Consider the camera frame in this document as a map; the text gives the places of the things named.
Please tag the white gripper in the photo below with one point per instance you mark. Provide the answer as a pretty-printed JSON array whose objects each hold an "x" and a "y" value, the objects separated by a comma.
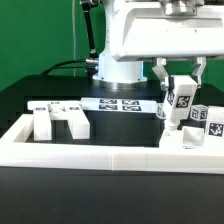
[{"x": 141, "y": 31}]

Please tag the white tagged block front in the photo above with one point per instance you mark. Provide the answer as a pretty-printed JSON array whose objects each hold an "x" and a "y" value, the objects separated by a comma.
[{"x": 178, "y": 100}]

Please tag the white chair seat part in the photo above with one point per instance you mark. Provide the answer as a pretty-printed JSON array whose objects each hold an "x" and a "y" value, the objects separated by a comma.
[{"x": 189, "y": 137}]

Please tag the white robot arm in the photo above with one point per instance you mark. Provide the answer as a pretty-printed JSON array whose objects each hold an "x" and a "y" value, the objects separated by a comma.
[{"x": 127, "y": 73}]

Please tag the white chair back part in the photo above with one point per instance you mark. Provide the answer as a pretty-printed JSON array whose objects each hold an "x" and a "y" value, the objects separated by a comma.
[{"x": 44, "y": 112}]

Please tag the white tagged cube right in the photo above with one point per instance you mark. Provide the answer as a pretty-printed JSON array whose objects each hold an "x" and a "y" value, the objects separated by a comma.
[{"x": 199, "y": 112}]

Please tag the white tagged cube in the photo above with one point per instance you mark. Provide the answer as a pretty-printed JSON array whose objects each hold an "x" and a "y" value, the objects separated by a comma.
[
  {"x": 199, "y": 112},
  {"x": 160, "y": 113}
]

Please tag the white tagged cube middle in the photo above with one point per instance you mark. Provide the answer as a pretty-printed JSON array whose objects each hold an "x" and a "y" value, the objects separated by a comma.
[{"x": 160, "y": 113}]

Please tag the white flat tagged plank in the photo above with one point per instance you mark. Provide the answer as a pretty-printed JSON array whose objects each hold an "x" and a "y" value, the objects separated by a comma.
[{"x": 119, "y": 105}]

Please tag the white U-shaped border frame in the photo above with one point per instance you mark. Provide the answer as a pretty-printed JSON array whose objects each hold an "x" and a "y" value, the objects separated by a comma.
[{"x": 16, "y": 151}]

